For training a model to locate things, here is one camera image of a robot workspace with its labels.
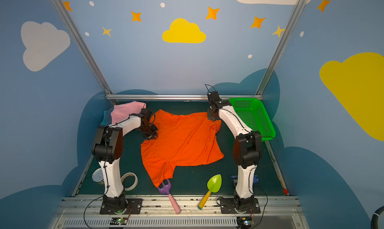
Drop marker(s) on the right aluminium frame post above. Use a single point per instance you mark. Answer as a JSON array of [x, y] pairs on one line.
[[290, 26]]

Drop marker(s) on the green plastic basket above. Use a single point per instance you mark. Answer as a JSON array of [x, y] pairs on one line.
[[253, 113]]

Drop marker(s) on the back horizontal aluminium bar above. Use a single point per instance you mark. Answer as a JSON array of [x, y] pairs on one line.
[[155, 97]]

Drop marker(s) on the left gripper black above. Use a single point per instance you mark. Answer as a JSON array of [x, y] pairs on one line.
[[150, 131]]

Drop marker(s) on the blue stapler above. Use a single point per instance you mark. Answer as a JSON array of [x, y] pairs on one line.
[[235, 179]]

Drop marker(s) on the left circuit board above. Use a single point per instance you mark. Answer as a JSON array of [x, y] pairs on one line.
[[119, 222]]

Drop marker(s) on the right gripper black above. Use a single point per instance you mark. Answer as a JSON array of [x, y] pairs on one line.
[[212, 115]]

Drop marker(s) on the right circuit board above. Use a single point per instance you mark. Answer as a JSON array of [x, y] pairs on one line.
[[244, 222]]

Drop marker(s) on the aluminium rail base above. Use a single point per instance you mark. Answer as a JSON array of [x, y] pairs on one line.
[[156, 212]]

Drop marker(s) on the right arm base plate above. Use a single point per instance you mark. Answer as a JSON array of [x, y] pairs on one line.
[[227, 206]]

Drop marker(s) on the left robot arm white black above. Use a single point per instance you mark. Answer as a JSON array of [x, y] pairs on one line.
[[108, 149]]

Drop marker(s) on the silver tin can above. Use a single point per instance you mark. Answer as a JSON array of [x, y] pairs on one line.
[[98, 176]]

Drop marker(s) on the pink folded t shirt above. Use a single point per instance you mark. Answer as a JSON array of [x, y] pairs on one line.
[[123, 111]]

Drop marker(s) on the orange t shirt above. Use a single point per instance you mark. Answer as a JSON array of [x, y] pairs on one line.
[[183, 140]]

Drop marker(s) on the purple toy garden fork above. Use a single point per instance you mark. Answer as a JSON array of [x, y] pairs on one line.
[[165, 188]]

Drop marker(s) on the grey folded t shirt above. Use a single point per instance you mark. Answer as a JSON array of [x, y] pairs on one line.
[[108, 116]]

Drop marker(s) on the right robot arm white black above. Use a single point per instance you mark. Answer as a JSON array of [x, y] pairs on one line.
[[247, 150]]

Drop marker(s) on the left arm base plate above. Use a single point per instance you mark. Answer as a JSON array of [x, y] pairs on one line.
[[133, 206]]

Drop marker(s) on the green toy shovel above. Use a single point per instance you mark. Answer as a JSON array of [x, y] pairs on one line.
[[214, 185]]

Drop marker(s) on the circuit board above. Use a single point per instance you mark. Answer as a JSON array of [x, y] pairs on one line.
[[119, 222], [244, 222]]

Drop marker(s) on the left aluminium frame post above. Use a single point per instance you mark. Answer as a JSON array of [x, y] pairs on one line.
[[75, 33]]

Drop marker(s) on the aluminium frame post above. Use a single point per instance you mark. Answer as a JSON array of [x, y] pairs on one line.
[[75, 33], [290, 26]]

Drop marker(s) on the teal folded t shirt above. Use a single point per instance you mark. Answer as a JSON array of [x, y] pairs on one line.
[[103, 119]]

